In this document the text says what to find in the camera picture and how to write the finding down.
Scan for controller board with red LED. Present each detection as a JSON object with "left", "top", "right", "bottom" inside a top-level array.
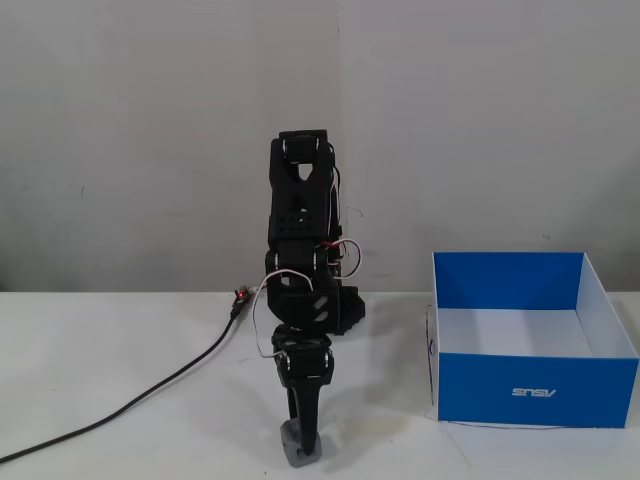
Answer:
[{"left": 231, "top": 283, "right": 257, "bottom": 309}]

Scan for white servo wire loop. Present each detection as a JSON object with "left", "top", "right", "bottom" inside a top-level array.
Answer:
[{"left": 251, "top": 269, "right": 315, "bottom": 359}]

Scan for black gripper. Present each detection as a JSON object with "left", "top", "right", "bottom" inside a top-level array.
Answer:
[{"left": 271, "top": 333, "right": 336, "bottom": 457}]

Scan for blue ASUS cardboard box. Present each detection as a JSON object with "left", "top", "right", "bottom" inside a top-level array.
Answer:
[{"left": 431, "top": 251, "right": 640, "bottom": 430}]

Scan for thick black power cable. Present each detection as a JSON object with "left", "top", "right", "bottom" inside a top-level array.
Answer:
[{"left": 0, "top": 303, "right": 242, "bottom": 464}]

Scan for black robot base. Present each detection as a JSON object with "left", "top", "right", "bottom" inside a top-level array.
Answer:
[{"left": 335, "top": 284, "right": 368, "bottom": 337}]

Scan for red and white servo wire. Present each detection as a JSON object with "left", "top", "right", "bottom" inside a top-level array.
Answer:
[{"left": 318, "top": 238, "right": 365, "bottom": 280}]

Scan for gray hollow block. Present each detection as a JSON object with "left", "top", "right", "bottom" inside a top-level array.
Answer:
[{"left": 279, "top": 418, "right": 326, "bottom": 469}]

